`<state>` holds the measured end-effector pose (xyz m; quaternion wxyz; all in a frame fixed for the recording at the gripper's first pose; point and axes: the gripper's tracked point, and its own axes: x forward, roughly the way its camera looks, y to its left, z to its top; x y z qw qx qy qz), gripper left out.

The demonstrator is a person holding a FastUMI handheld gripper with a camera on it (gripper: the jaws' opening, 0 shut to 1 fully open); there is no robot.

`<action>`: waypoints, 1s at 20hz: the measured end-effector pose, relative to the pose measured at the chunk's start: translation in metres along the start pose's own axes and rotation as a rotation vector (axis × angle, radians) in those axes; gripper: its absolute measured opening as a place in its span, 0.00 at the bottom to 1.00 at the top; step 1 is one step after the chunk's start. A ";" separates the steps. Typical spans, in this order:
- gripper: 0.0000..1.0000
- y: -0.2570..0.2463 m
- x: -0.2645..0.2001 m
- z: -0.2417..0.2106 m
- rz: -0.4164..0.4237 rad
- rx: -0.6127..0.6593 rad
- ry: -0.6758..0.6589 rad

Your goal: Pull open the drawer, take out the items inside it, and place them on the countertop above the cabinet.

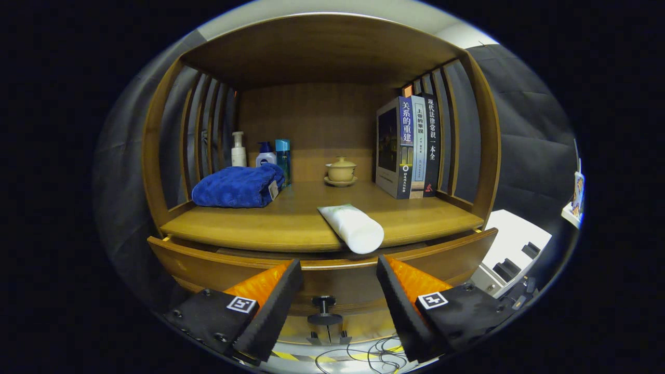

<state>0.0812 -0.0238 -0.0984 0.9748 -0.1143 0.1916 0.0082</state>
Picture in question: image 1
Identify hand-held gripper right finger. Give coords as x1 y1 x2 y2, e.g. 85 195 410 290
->
376 255 520 363

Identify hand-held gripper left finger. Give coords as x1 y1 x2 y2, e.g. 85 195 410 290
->
162 259 303 363

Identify black drawer knob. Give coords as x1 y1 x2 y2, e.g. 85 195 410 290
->
308 296 343 326

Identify wooden drawer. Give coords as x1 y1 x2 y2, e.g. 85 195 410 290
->
147 228 498 317

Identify white cream tube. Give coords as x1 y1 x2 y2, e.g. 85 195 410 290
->
317 204 385 255

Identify wooden cabinet door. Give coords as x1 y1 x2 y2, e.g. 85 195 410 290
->
278 314 329 345
328 312 398 344

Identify wooden countertop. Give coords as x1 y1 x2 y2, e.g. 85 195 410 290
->
159 181 485 253

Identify wooden cabinet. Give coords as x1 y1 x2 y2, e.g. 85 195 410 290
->
141 13 502 346

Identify black electronic device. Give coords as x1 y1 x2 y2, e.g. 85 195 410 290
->
501 275 541 310

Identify blue folded towel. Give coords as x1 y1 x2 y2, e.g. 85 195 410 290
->
191 163 285 209

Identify beige lidded teacup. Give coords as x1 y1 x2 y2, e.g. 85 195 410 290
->
324 156 358 188

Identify white blue-capped lotion bottle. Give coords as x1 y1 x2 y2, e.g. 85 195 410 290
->
255 142 277 168

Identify teal bottle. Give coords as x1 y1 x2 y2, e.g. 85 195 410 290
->
275 139 292 186

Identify white pump bottle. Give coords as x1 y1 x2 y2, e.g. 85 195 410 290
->
231 131 248 168

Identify pale-spine book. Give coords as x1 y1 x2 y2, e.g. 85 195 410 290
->
410 95 429 199

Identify black-spine book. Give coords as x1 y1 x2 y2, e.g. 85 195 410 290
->
422 93 441 197

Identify thick blue-spine book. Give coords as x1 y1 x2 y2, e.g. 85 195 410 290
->
375 96 416 200

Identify patterned cup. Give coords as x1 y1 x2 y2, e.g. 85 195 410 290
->
570 171 586 216

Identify black floor cables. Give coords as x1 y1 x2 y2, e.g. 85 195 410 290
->
314 335 411 373

